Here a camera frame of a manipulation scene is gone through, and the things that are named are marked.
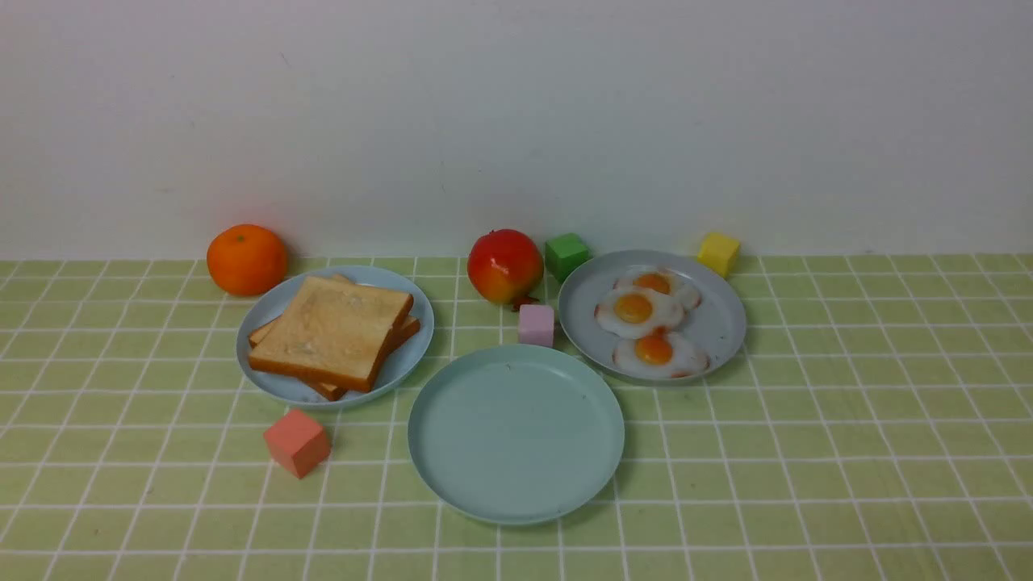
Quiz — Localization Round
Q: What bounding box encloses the light blue bread plate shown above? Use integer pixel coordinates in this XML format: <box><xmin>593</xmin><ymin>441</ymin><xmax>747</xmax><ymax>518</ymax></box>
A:
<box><xmin>234</xmin><ymin>265</ymin><xmax>435</xmax><ymax>411</ymax></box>

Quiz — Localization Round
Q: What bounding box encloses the teal center plate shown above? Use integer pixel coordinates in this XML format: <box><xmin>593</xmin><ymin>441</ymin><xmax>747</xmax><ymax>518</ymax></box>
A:
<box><xmin>407</xmin><ymin>345</ymin><xmax>625</xmax><ymax>526</ymax></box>

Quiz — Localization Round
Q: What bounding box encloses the fried egg back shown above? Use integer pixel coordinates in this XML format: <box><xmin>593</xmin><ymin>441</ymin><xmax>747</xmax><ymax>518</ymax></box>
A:
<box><xmin>613</xmin><ymin>265</ymin><xmax>702</xmax><ymax>311</ymax></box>

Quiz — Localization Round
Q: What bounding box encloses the red apple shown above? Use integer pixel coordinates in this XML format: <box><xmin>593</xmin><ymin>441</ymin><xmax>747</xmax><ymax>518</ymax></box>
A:
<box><xmin>467</xmin><ymin>230</ymin><xmax>545</xmax><ymax>311</ymax></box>

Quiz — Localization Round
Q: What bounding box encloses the grey egg plate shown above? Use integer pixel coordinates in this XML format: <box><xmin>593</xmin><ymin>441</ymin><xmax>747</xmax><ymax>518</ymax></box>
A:
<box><xmin>557</xmin><ymin>249</ymin><xmax>747</xmax><ymax>386</ymax></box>

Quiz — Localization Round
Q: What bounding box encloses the salmon red cube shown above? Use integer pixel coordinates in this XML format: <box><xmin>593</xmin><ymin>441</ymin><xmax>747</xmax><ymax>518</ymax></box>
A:
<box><xmin>263</xmin><ymin>409</ymin><xmax>331</xmax><ymax>479</ymax></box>

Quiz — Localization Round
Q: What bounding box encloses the green cube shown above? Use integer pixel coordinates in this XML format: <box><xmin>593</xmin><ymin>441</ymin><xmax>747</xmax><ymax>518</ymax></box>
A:
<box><xmin>545</xmin><ymin>232</ymin><xmax>592</xmax><ymax>282</ymax></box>

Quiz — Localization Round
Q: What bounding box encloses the green checkered tablecloth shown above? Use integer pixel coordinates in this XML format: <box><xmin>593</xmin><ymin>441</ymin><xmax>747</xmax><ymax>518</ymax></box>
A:
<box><xmin>1</xmin><ymin>254</ymin><xmax>1032</xmax><ymax>580</ymax></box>

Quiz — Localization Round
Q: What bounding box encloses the yellow cube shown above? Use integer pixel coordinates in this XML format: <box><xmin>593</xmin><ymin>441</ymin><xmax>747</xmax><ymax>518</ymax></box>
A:
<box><xmin>696</xmin><ymin>232</ymin><xmax>741</xmax><ymax>278</ymax></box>

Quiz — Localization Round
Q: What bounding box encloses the fried egg front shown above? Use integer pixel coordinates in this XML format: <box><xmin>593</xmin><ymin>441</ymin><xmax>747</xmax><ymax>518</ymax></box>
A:
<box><xmin>613</xmin><ymin>332</ymin><xmax>711</xmax><ymax>379</ymax></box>

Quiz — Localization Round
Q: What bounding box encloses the pink cube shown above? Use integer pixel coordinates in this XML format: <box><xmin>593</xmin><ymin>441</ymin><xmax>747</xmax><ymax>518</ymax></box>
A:
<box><xmin>517</xmin><ymin>303</ymin><xmax>556</xmax><ymax>347</ymax></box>

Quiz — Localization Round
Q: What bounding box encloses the orange fruit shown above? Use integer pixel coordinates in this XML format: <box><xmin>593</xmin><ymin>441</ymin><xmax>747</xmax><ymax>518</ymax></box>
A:
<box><xmin>206</xmin><ymin>224</ymin><xmax>289</xmax><ymax>295</ymax></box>

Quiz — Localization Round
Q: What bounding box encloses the fried egg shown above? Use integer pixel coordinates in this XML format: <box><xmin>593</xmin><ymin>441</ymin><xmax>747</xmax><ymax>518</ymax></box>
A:
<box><xmin>594</xmin><ymin>286</ymin><xmax>687</xmax><ymax>339</ymax></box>
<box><xmin>613</xmin><ymin>332</ymin><xmax>711</xmax><ymax>379</ymax></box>
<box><xmin>613</xmin><ymin>265</ymin><xmax>702</xmax><ymax>311</ymax></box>

